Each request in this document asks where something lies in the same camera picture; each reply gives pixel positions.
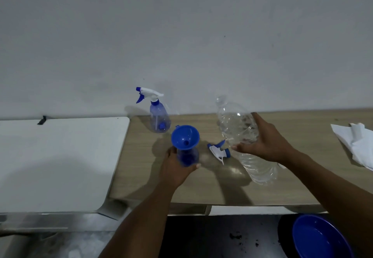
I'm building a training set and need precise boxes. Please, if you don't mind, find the blue spray bottle with trigger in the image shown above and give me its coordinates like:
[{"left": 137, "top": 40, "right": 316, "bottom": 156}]
[{"left": 135, "top": 87, "right": 172, "bottom": 134}]

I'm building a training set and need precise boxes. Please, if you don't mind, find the white table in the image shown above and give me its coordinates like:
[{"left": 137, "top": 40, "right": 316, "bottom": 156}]
[{"left": 0, "top": 117, "right": 130, "bottom": 213}]

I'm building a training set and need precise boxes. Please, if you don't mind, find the loose white blue spray trigger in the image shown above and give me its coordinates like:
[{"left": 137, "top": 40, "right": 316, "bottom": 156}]
[{"left": 207, "top": 140, "right": 231, "bottom": 165}]

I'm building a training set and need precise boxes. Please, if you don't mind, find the large clear water bottle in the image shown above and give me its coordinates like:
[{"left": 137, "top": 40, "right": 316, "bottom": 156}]
[{"left": 216, "top": 95, "right": 279, "bottom": 185}]

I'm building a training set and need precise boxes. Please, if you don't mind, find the person's right hand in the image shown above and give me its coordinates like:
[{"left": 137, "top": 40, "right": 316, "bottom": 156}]
[{"left": 231, "top": 112, "right": 298, "bottom": 164}]

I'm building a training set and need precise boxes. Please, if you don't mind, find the blue plastic basin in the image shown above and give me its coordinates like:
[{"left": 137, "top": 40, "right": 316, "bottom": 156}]
[{"left": 292, "top": 214, "right": 354, "bottom": 258}]

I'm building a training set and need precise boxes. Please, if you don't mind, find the person's right forearm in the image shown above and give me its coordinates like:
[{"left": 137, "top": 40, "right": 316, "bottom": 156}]
[{"left": 284, "top": 149, "right": 373, "bottom": 258}]

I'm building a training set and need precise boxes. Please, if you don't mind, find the white crumpled paper towel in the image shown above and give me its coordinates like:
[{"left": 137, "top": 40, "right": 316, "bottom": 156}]
[{"left": 331, "top": 123, "right": 373, "bottom": 171}]

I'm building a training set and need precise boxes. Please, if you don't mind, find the person's left forearm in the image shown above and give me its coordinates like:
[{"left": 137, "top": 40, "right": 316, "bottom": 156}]
[{"left": 98, "top": 179, "right": 179, "bottom": 258}]

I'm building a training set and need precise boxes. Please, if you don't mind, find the blue plastic funnel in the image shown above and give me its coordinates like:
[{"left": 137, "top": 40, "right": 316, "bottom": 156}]
[{"left": 171, "top": 125, "right": 200, "bottom": 151}]

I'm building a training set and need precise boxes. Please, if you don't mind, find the person's left hand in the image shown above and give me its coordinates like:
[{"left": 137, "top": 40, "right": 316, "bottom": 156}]
[{"left": 159, "top": 146, "right": 201, "bottom": 189}]

